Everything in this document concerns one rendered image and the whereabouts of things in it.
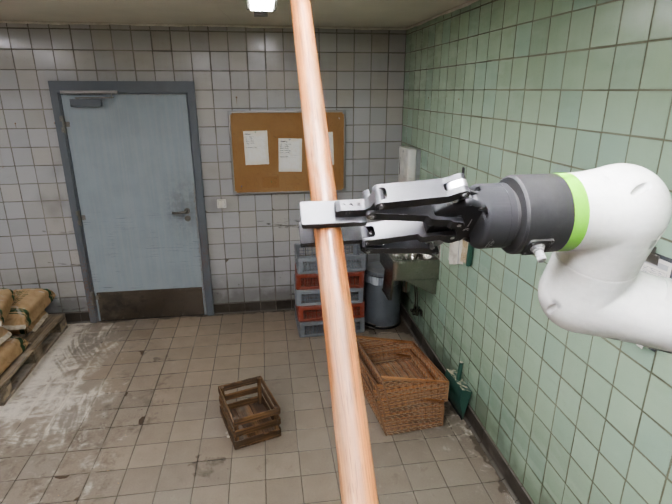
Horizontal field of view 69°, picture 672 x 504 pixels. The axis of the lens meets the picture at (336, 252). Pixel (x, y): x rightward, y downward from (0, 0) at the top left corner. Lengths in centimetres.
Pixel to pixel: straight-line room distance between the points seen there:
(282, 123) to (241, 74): 53
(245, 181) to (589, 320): 404
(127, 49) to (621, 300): 430
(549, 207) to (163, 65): 417
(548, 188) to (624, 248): 12
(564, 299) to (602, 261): 7
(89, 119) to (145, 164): 56
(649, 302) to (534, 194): 22
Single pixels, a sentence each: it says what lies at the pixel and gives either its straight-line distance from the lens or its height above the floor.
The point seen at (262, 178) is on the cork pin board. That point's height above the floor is 132.
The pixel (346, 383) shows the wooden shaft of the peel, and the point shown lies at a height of 185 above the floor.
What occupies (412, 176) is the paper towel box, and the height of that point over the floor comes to 141.
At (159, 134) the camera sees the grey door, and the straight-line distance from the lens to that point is 456.
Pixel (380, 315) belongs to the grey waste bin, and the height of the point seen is 14.
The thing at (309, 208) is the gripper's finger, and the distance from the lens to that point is 52.
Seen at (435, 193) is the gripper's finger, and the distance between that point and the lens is 51.
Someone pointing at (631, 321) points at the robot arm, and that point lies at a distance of 71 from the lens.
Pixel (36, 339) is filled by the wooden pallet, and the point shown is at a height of 14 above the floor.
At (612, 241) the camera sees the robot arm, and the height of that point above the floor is 193.
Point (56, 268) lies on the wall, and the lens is 512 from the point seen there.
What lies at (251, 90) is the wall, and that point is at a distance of 449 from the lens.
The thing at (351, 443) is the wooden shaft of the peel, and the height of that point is 181.
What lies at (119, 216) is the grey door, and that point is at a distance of 477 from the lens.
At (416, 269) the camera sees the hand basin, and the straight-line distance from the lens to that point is 372.
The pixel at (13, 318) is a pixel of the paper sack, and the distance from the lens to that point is 464.
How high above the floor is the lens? 210
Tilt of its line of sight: 18 degrees down
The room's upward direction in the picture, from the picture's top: straight up
